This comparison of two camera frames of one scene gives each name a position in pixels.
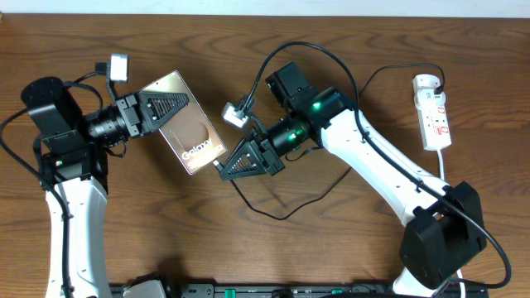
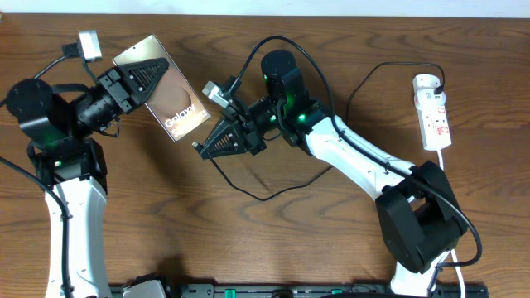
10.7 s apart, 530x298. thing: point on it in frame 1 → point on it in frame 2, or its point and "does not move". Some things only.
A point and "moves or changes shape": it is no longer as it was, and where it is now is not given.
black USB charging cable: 225,174 → 214,161
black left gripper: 131,116 → 118,89
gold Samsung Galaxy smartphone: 189,132 moves or changes shape
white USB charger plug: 423,83 does not move
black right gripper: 272,160 → 244,133
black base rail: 296,290 does not move
